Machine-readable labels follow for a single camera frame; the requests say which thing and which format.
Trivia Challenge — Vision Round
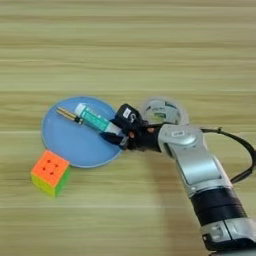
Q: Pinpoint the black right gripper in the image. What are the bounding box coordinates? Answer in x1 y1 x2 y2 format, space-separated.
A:
99 121 165 153

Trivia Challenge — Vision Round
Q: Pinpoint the green and white glue stick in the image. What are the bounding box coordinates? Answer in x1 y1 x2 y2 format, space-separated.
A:
73 102 123 135

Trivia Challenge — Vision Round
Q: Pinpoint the blue round plate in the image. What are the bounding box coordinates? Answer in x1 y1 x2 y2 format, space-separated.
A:
40 96 124 169

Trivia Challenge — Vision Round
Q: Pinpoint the gold and black pen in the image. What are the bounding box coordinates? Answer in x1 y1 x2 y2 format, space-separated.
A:
55 106 85 126

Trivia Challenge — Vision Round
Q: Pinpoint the clear tape roll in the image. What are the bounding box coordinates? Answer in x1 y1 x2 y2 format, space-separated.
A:
137 96 190 126

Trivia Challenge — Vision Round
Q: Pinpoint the orange and green puzzle cube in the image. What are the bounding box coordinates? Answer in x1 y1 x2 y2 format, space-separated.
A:
30 149 72 198

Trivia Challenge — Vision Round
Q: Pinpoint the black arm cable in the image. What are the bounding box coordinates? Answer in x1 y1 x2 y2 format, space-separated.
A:
199 126 256 185

